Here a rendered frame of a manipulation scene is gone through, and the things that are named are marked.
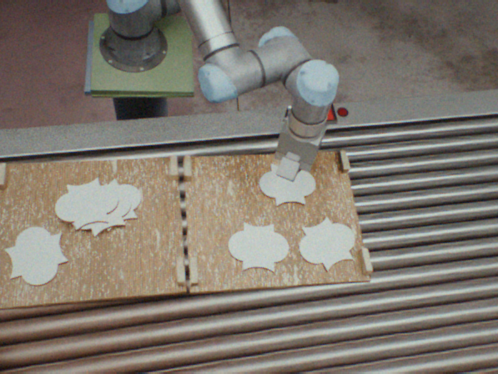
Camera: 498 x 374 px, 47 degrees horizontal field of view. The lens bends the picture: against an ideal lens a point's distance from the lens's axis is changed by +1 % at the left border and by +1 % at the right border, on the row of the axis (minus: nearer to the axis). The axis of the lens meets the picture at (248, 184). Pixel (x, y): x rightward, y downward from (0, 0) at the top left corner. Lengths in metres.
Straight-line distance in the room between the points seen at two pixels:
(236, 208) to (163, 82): 0.45
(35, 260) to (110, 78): 0.56
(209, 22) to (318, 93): 0.24
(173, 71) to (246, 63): 0.58
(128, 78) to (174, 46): 0.18
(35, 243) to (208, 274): 0.38
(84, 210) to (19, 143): 0.29
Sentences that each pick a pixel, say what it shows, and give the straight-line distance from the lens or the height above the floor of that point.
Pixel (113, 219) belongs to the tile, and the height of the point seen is 0.96.
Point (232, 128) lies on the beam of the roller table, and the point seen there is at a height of 0.92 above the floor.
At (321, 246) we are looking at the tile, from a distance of 1.31.
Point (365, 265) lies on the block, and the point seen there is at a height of 0.96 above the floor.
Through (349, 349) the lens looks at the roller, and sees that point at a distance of 1.28.
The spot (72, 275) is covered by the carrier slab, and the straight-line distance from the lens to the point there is 1.29.
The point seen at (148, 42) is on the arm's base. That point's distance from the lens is 1.61.
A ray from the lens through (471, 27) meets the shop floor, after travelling 3.42.
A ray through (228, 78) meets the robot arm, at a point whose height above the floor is 1.32.
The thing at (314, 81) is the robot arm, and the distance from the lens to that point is 1.04.
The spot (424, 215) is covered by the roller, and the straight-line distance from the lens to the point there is 1.46.
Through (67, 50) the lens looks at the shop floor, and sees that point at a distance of 2.96.
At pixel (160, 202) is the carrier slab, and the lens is 1.35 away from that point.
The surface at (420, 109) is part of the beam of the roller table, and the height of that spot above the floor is 0.92.
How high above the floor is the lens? 2.12
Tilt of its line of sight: 59 degrees down
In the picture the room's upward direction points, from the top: 10 degrees clockwise
